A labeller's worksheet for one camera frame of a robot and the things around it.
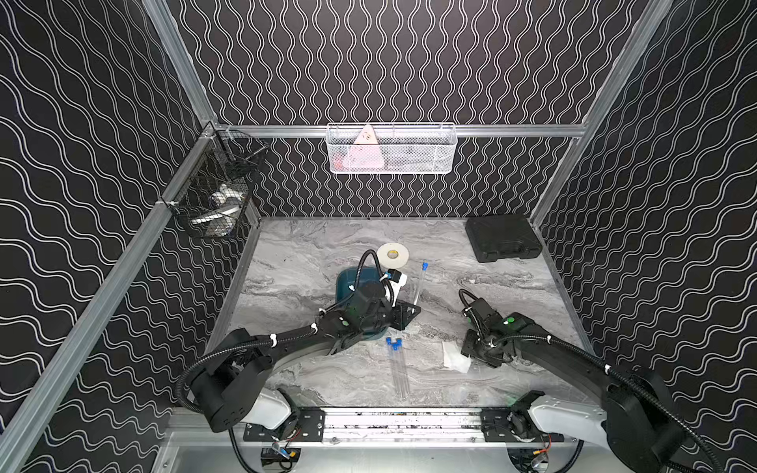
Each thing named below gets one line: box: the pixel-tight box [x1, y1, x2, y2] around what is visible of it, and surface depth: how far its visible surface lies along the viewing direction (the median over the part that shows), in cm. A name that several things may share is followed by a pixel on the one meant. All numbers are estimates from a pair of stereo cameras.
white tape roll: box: [376, 241, 411, 270], surface depth 112 cm
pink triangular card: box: [342, 124, 385, 169], surface depth 92 cm
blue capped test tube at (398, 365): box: [391, 337, 410, 399], surface depth 85 cm
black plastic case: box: [464, 214, 544, 264], surface depth 109 cm
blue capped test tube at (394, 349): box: [385, 337, 406, 399], surface depth 87 cm
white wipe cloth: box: [441, 340, 473, 374], surface depth 86 cm
